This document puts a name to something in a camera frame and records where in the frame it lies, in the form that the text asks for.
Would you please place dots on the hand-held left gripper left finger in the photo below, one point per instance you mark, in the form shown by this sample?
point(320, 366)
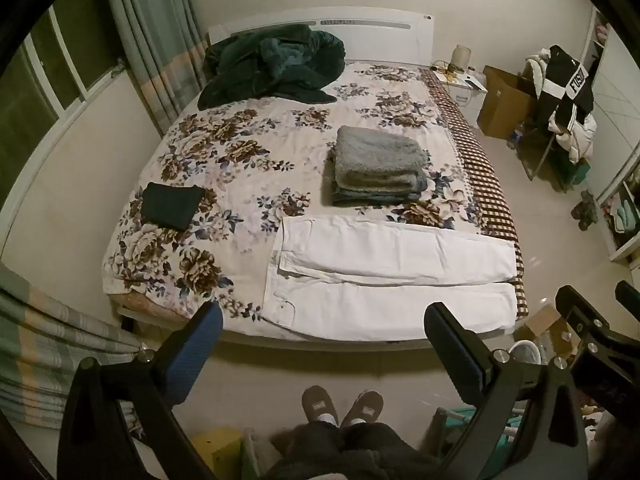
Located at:
point(197, 355)

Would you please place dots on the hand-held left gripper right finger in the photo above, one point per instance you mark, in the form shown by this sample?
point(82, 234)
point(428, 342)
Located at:
point(450, 355)

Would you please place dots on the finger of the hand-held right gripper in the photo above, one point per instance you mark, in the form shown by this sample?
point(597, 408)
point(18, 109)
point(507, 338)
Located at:
point(582, 312)
point(629, 297)

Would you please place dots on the white pants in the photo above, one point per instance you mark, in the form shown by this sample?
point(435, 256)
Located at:
point(390, 280)

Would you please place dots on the person's legs in dark pants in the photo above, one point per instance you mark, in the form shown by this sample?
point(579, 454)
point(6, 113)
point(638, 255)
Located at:
point(345, 452)

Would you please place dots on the small open cardboard box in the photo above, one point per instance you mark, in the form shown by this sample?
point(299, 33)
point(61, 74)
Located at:
point(547, 327)

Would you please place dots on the grey-green plush slippers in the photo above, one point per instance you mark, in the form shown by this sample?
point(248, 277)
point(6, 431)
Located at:
point(585, 210)

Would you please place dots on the yellow box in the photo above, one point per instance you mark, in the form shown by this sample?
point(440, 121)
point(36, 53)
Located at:
point(217, 452)

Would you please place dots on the person's right slipper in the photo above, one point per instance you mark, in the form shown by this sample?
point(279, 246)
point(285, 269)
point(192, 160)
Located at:
point(362, 407)

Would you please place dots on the person's slipper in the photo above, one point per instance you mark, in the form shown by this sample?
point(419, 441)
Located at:
point(362, 407)
point(320, 405)

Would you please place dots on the person's left slipper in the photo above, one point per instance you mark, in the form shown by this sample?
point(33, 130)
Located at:
point(320, 405)

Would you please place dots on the green storage box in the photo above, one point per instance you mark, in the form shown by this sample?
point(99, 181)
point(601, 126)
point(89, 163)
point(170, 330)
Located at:
point(579, 172)

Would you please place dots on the folded dark green cloth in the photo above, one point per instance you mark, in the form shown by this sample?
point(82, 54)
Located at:
point(170, 205)

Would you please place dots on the green striped curtain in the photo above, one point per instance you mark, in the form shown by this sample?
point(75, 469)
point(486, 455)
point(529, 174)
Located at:
point(45, 345)
point(155, 45)

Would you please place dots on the white puffy jacket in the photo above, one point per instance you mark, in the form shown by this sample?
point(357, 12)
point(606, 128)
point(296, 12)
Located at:
point(580, 135)

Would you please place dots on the folded blue jeans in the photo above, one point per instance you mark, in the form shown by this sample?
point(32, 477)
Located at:
point(375, 198)

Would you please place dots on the brown checked bed sheet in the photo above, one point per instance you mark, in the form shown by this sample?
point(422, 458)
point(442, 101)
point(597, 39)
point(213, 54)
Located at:
point(472, 160)

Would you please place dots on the blue plastic bottle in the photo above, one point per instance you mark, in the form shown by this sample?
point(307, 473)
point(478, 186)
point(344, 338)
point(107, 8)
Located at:
point(517, 136)

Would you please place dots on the bed with floral sheet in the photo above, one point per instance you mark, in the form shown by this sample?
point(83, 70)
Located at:
point(240, 170)

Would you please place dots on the white wardrobe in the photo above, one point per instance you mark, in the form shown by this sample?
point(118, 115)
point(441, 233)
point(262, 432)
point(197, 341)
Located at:
point(617, 100)

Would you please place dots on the folded grey fleece garment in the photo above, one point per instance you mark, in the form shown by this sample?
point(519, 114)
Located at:
point(377, 157)

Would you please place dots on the black and white jacket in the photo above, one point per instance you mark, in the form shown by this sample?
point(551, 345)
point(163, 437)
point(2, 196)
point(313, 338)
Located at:
point(570, 85)

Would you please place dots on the brown cardboard box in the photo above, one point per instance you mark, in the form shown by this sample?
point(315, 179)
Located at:
point(502, 102)

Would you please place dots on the white nightstand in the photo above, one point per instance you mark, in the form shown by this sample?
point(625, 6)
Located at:
point(465, 95)

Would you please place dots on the pale fuzzy garment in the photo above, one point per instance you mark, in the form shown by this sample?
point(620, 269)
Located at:
point(537, 67)

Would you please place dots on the cream table lamp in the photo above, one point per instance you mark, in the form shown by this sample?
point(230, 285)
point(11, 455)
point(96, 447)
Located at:
point(461, 57)

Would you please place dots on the dark green quilt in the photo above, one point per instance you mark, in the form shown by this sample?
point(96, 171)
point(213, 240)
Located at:
point(270, 65)

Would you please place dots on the white framed window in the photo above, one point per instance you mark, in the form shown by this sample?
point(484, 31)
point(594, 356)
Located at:
point(55, 80)

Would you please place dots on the white bed headboard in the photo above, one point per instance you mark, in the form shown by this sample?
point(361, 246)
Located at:
point(380, 30)

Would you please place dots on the metal frame chair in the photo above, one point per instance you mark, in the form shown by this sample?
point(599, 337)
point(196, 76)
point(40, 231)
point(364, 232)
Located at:
point(537, 155)

